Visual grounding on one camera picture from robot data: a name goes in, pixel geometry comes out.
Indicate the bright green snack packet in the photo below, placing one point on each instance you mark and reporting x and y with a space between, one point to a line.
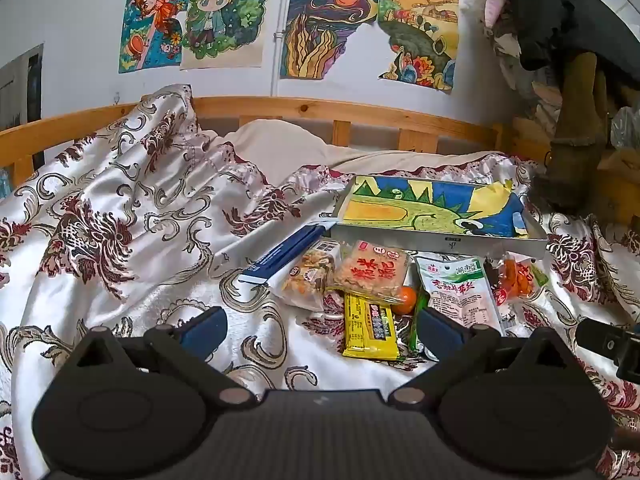
416 332

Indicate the beige pillow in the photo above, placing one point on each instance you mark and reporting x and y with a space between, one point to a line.
280 146

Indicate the clear rice crust packet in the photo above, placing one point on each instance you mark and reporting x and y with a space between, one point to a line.
370 270

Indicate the blond cartoon figure wall poster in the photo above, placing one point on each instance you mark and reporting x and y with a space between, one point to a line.
220 20

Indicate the dinosaur drawing paper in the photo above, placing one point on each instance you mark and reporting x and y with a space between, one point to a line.
430 207

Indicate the metal tray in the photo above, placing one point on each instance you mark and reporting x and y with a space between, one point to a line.
500 247

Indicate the grey wall poster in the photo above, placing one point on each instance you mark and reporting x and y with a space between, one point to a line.
20 90

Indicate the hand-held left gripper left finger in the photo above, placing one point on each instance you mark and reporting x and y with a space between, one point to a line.
209 329

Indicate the clear plastic bag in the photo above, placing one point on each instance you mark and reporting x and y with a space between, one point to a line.
625 127

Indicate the clear pastry packet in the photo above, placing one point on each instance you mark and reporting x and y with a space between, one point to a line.
307 280

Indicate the dark hanging clothing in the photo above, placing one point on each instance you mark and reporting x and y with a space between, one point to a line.
565 5

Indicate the olive plush cushion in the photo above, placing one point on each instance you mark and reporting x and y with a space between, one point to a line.
575 125

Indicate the yellow snack packet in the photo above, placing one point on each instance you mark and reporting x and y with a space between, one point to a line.
370 327

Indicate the swirl and seaweed wall poster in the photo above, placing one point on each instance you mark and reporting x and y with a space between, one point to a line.
320 35

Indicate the clear packet of orange snacks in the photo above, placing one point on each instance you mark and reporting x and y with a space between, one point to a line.
517 277

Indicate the grey patterned clothes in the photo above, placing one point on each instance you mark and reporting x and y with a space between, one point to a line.
530 80

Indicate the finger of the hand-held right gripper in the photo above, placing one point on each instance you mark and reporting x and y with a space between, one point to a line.
607 345

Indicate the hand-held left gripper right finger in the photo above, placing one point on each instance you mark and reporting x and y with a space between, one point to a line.
434 329

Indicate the orange-haired cartoon wall poster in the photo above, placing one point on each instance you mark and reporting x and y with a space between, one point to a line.
145 35

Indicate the white and green snack packet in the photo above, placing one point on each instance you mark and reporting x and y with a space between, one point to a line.
457 290

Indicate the colourful landscape wall poster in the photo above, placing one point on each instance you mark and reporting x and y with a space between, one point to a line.
420 35

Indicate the tangerine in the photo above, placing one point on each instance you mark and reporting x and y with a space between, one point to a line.
406 299

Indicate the pink cloth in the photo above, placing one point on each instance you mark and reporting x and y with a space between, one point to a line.
495 7

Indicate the blue and white box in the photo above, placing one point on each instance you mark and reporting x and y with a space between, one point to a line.
285 252

